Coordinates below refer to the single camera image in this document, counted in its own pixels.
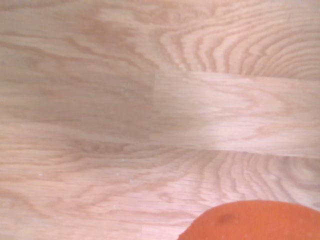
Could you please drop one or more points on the orange fruit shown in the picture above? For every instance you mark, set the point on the orange fruit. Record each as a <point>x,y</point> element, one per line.
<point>255,222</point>

